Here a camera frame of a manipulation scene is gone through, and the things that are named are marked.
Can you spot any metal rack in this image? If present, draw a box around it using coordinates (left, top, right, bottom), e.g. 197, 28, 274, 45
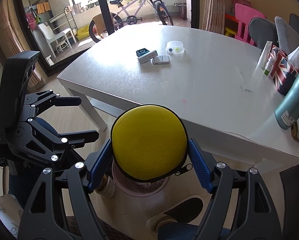
48, 5, 78, 43

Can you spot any light grey pillow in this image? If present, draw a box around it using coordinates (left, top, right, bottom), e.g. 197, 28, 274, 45
275, 16, 299, 55

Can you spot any flag print tissue box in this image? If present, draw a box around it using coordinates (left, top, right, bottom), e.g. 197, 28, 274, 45
268, 44, 299, 96

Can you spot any small green cap bottle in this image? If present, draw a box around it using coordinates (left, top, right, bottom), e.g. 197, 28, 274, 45
264, 57, 275, 75

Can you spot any person's right shoe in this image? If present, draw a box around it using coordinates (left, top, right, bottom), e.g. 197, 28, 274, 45
146, 197, 204, 233

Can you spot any round yellow white zip pouch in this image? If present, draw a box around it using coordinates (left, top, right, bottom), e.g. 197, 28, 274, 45
111, 104, 193, 183

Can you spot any pink kids chair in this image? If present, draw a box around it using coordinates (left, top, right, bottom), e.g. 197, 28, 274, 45
235, 3, 266, 44

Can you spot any dark grey sofa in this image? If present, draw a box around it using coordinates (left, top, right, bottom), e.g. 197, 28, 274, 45
248, 14, 299, 63

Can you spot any teal thermos bottle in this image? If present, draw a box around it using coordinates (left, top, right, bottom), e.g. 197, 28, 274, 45
275, 62, 299, 130

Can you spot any yellow crate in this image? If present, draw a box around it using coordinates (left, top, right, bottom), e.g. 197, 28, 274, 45
76, 26, 88, 40

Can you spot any small white device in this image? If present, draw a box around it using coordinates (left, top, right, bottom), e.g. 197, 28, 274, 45
152, 55, 170, 65

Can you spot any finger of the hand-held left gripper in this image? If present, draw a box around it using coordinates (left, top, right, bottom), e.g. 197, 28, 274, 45
24, 90, 81, 117
17, 119, 100, 162

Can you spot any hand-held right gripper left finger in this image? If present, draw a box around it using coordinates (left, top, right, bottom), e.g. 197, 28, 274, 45
17, 139, 113, 240

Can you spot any beige curtain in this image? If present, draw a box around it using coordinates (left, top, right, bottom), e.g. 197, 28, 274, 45
202, 0, 226, 34

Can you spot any white cream tube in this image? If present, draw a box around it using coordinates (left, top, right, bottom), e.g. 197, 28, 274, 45
258, 41, 272, 68

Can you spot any white rectangular box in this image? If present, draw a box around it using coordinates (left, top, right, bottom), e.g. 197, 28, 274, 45
137, 50, 158, 64

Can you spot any patterned grey seat cushion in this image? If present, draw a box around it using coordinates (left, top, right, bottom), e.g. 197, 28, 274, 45
0, 194, 23, 238

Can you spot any clear round dish with beads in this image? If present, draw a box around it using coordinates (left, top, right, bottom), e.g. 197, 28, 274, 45
166, 41, 185, 55

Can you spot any white bicycle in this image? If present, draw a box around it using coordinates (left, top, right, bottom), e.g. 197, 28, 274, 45
89, 0, 174, 43

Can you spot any black sliding door frame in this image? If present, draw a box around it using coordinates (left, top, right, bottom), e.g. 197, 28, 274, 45
13, 0, 202, 78

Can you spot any person's left shoe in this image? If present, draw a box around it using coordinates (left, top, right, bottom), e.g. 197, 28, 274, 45
96, 175, 116, 198

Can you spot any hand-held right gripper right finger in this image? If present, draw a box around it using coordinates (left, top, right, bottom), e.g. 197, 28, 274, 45
188, 138, 282, 240

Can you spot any white cabinet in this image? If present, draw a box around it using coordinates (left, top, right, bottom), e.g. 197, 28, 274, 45
185, 0, 192, 22

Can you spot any white plastic chair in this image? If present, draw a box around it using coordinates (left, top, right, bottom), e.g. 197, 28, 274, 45
38, 23, 77, 58

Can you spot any cardboard box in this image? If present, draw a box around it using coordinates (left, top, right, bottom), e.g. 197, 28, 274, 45
92, 14, 115, 37

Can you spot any pink trash bin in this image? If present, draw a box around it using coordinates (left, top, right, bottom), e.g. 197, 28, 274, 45
111, 160, 170, 196

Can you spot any person's shoe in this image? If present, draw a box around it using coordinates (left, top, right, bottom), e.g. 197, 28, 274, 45
146, 197, 204, 233
96, 175, 116, 198

